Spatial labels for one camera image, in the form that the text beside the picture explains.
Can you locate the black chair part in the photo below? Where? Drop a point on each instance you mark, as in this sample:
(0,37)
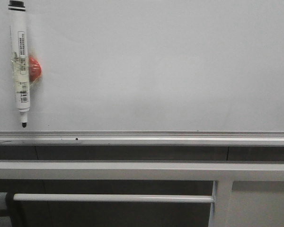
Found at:
(14,211)

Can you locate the white stand upright post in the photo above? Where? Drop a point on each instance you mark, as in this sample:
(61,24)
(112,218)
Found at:
(219,208)

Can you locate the red round magnet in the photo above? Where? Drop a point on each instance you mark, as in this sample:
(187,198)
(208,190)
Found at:
(35,70)

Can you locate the aluminium whiteboard tray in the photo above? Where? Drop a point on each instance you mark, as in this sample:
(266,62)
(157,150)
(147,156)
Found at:
(143,138)

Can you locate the white whiteboard marker pen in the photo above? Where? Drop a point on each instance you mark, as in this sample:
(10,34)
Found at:
(20,58)

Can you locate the large whiteboard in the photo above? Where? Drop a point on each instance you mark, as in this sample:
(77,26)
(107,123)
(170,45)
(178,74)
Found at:
(157,65)

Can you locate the white round stand bar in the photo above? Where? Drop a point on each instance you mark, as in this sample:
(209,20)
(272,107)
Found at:
(114,198)

